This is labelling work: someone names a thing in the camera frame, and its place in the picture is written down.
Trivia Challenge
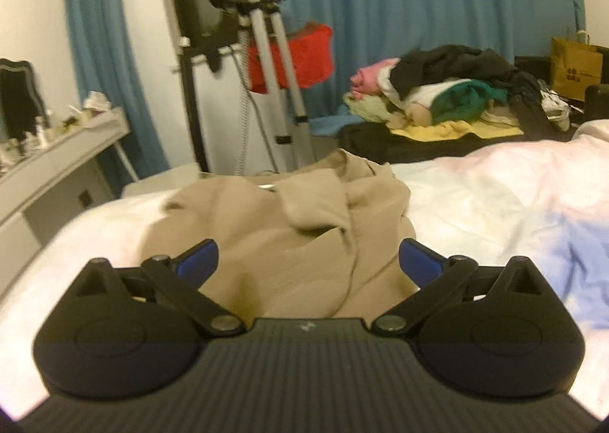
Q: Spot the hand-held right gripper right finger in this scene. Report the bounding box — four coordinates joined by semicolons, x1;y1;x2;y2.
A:
371;238;549;337

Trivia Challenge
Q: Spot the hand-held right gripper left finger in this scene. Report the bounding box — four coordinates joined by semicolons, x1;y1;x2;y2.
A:
71;238;246;337

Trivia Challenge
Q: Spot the beige shirt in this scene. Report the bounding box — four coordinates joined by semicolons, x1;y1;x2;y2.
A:
136;149;420;320

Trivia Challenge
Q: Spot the pile of mixed clothes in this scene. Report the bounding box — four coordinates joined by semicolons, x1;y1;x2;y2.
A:
343;45;572;141

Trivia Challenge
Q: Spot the pale pink bed blanket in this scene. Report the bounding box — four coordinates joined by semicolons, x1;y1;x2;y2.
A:
0;121;609;420

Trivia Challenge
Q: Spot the white dressing table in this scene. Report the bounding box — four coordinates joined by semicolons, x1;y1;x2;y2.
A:
0;108;132;292

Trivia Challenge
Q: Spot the tissue box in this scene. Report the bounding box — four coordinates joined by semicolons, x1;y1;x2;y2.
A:
81;91;114;118

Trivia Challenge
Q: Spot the group of cosmetic bottles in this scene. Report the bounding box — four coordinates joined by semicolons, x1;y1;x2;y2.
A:
0;113;84;168

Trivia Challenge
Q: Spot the garment steamer on stand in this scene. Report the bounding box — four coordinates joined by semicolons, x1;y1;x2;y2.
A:
206;0;317;175

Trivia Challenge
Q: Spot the narrow blue curtain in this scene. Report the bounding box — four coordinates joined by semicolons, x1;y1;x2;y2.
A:
64;0;170;179

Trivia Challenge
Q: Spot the red garment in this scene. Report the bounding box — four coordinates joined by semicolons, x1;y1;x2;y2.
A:
246;22;334;95

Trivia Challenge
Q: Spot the wavy vanity mirror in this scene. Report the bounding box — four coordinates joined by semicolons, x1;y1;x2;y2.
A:
0;58;49;144

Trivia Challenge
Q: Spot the yellow paper bag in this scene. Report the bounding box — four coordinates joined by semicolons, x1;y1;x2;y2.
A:
550;29;604;102

